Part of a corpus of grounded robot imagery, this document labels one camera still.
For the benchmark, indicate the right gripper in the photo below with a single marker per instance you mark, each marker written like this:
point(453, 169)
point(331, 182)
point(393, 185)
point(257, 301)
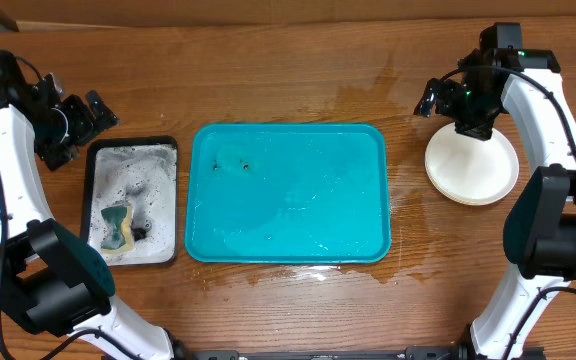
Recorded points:
point(481, 130)

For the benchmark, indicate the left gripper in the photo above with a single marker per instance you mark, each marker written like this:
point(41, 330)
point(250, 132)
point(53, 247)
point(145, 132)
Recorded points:
point(77, 107)

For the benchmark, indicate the white plate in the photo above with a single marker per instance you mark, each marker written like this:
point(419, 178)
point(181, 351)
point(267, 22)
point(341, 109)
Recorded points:
point(450, 153)

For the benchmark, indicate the yellow-green plate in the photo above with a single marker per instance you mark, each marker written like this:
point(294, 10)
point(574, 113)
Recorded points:
point(474, 190)

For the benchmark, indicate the green yellow sponge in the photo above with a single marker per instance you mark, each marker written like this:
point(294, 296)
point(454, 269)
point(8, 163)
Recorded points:
point(118, 238)

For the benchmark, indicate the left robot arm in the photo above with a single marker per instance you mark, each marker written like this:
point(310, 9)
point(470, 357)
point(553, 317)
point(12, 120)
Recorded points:
point(50, 280)

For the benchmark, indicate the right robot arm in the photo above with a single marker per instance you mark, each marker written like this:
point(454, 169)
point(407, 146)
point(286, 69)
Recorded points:
point(539, 234)

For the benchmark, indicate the black plastic tray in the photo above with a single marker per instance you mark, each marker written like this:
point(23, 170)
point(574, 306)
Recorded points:
point(141, 172)

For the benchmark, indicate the teal plastic tray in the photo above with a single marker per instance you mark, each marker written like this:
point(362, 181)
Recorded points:
point(314, 194)

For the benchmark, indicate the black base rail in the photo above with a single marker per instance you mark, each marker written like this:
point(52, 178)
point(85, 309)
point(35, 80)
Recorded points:
point(318, 355)

